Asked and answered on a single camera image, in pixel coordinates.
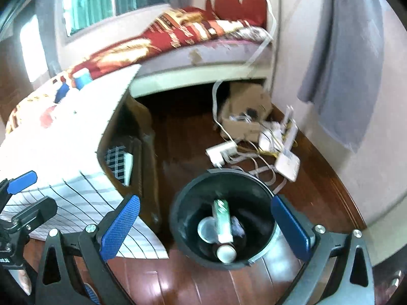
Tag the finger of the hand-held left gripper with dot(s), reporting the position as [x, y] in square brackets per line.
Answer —
[22, 179]
[35, 209]

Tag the white router with antennas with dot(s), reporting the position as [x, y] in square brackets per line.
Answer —
[268, 139]

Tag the clear plastic cup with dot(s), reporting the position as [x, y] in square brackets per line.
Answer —
[206, 230]

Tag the blue striped slipper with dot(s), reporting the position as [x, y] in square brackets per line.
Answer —
[91, 295]

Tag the flat white router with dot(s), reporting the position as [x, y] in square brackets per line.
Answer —
[287, 165]

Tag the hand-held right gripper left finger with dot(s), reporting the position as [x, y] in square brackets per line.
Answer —
[122, 225]

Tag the cardboard box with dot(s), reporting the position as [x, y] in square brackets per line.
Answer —
[248, 97]

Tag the white paper cup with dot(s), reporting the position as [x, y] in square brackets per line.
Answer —
[226, 253]

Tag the black adapter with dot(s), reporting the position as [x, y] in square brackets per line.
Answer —
[251, 112]

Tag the green carton box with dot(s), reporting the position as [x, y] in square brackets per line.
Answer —
[222, 219]

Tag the red patterned blanket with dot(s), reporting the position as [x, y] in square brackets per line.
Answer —
[165, 31]

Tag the crumpled clear wrapper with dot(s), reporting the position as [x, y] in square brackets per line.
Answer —
[237, 228]

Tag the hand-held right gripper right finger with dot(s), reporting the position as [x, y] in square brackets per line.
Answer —
[291, 225]

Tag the blue cup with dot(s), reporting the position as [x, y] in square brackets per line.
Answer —
[82, 81]

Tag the grey curtain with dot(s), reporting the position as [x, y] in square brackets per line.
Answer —
[343, 54]

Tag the black trash bin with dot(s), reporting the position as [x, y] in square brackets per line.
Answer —
[190, 203]

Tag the white flat box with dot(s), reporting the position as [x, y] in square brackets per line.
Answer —
[128, 168]

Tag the window with teal curtain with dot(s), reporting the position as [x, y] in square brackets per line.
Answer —
[95, 0]

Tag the white power strip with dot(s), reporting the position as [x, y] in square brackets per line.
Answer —
[221, 151]

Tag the bright side window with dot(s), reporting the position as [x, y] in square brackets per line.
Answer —
[31, 54]

